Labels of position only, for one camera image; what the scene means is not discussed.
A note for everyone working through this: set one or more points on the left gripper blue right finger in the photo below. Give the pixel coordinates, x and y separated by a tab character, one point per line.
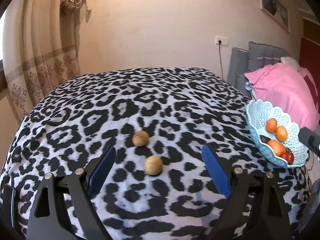
232	182

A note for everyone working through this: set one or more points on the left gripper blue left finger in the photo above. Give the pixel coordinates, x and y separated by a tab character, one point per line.
83	185

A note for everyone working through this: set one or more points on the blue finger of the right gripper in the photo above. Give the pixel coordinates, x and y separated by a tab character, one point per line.
310	139

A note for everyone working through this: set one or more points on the large red tomato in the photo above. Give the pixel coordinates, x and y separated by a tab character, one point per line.
290	158

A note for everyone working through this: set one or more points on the small orange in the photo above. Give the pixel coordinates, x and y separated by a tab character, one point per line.
281	133
277	147

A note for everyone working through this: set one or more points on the large orange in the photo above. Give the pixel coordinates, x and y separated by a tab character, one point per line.
271	125

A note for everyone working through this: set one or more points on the dark avocado fruit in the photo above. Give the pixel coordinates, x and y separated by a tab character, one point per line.
264	139

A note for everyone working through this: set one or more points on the brown round fruit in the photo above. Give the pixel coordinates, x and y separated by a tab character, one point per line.
140	138
153	165

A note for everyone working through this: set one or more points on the light blue lattice fruit basket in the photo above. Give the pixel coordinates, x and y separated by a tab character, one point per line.
258	112

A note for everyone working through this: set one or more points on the small red tomato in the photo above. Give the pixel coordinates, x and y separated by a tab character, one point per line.
285	156

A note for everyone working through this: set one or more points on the pink blanket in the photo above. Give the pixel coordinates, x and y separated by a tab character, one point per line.
294	91

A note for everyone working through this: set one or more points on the leopard print table cloth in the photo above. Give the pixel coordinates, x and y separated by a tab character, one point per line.
181	109

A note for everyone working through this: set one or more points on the white pillow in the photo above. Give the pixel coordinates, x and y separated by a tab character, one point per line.
290	62

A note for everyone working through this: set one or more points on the beige patterned curtain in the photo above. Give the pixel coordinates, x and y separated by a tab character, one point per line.
40	49

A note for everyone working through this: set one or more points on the white wall socket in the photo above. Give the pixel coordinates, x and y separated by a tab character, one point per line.
221	41

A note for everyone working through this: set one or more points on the framed wall picture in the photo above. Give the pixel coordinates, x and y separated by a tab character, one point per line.
279	13

